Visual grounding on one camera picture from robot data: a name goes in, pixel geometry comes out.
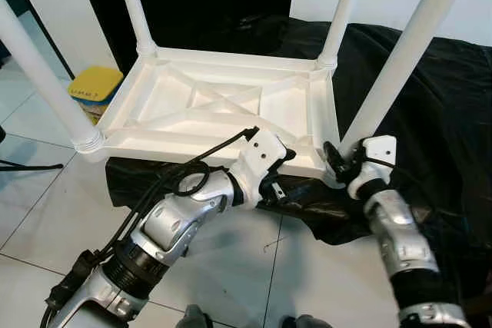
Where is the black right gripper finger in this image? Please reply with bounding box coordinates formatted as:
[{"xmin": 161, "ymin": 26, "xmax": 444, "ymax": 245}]
[{"xmin": 323, "ymin": 141, "xmax": 345, "ymax": 179}]

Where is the white plastic table top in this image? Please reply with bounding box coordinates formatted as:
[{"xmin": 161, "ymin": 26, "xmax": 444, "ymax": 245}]
[{"xmin": 77, "ymin": 45, "xmax": 347, "ymax": 187}]

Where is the white plastic table leg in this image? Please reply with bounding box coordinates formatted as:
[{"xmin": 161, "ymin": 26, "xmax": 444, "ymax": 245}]
[
  {"xmin": 317, "ymin": 0, "xmax": 366, "ymax": 69},
  {"xmin": 0, "ymin": 0, "xmax": 105, "ymax": 152},
  {"xmin": 114, "ymin": 0, "xmax": 158, "ymax": 58},
  {"xmin": 338, "ymin": 0, "xmax": 477, "ymax": 158}
]

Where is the black plastic table cover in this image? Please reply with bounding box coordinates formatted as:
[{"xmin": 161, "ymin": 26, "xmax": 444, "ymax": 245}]
[{"xmin": 104, "ymin": 17, "xmax": 492, "ymax": 267}]

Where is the grey right robot foot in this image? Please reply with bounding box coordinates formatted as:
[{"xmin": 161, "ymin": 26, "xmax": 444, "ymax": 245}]
[{"xmin": 281, "ymin": 314, "xmax": 331, "ymax": 328}]

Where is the grey robot foot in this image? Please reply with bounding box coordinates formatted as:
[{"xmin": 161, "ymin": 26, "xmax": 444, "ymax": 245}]
[
  {"xmin": 281, "ymin": 314, "xmax": 331, "ymax": 328},
  {"xmin": 178, "ymin": 305, "xmax": 212, "ymax": 328}
]

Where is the grey left robot foot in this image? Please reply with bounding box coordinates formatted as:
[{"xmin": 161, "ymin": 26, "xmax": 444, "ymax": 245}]
[{"xmin": 178, "ymin": 305, "xmax": 212, "ymax": 328}]

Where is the yellow bin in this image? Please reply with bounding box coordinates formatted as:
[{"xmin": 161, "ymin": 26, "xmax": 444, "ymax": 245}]
[{"xmin": 68, "ymin": 65, "xmax": 124, "ymax": 125}]

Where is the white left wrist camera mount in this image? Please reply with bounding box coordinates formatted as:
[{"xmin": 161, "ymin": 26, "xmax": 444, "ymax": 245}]
[{"xmin": 231, "ymin": 128, "xmax": 297, "ymax": 206}]

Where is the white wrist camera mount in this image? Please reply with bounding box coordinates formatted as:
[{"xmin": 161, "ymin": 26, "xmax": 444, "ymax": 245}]
[
  {"xmin": 231, "ymin": 128, "xmax": 297, "ymax": 206},
  {"xmin": 346, "ymin": 136, "xmax": 398, "ymax": 200}
]

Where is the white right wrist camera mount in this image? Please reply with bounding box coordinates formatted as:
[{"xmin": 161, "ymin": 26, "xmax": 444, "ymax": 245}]
[{"xmin": 346, "ymin": 136, "xmax": 398, "ymax": 200}]

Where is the black floor cable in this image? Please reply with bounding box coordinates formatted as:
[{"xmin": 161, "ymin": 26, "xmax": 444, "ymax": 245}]
[{"xmin": 0, "ymin": 159, "xmax": 64, "ymax": 171}]

